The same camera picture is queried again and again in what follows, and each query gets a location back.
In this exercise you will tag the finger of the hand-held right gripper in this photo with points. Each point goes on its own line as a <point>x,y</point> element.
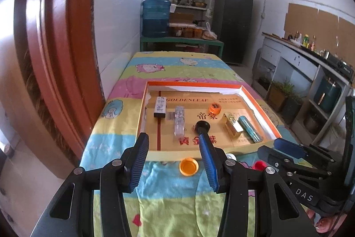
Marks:
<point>289,148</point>
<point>280,163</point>

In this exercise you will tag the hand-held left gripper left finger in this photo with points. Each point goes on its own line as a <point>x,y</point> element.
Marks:
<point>138,164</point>

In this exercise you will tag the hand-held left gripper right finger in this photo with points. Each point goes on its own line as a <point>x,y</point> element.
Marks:
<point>208,167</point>

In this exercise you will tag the plain orange bottle cap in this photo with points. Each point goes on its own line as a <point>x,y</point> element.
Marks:
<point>189,167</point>

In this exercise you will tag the red bottle cap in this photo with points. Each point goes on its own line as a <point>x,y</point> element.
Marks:
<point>259,164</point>

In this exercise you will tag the white bottle cap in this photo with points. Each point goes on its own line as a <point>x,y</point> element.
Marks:
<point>231,156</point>

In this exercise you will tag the shallow cream cardboard box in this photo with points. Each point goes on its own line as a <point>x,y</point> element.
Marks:
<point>172,155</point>

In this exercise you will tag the black bottle cap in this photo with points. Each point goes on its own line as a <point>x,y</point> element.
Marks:
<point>202,126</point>

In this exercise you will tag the teal lighter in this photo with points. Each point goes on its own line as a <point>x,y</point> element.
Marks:
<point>249,128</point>

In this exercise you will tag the gold lighter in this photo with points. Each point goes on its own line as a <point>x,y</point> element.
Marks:
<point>233,125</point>

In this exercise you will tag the orange labelled bottle cap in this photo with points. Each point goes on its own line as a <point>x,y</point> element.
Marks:
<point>214,108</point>

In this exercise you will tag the white cartoon lighter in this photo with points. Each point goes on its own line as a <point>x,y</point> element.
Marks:
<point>160,106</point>

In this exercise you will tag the person's right hand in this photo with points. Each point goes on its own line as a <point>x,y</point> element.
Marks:
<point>323,223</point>

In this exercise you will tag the steel cooking pot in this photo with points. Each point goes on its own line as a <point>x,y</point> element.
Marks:
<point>312,123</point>

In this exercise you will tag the dark planter with plant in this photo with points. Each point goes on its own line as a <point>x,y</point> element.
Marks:
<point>291,112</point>

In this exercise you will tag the brown planter with plant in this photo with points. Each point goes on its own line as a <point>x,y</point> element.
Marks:
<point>277,99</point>

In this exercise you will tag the colourful cartoon blanket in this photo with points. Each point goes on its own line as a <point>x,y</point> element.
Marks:
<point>172,203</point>

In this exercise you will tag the flattened brown carton sheet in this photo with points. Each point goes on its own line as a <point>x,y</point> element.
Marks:
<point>194,103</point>

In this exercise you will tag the teal air fryer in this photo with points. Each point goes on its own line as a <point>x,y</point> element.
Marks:
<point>327,94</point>

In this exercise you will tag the white kitchen counter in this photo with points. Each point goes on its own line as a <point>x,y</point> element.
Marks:
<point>296,59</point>

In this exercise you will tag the black gas stove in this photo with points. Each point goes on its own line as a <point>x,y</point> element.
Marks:
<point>339,66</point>

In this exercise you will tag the red sauce bottle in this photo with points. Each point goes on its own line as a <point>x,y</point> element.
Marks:
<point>313,43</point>

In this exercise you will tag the yellow oil bottle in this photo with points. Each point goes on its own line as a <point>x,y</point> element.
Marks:
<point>305,41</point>

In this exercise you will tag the dark sauce bottle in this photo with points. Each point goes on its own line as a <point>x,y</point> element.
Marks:
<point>296,36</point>

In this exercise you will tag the green metal table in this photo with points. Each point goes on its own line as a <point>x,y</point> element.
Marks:
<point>180,41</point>

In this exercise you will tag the clear plastic food bag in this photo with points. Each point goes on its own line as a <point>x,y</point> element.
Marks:
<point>209,33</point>

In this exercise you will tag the dark grey fridge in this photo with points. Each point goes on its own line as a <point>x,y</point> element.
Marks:
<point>234,26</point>

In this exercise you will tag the orange food jar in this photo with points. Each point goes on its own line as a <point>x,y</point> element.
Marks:
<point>175,31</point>
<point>188,32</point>
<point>197,32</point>

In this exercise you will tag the blue water jug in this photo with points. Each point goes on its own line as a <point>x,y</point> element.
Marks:
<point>156,19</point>

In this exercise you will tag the brown cardboard carton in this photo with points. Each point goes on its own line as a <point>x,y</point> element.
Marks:
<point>181,17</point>

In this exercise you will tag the cardboard wall sheets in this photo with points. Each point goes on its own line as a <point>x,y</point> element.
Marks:
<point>316,26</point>

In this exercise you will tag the red wooden door frame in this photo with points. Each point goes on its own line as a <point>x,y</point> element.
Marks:
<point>55,45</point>

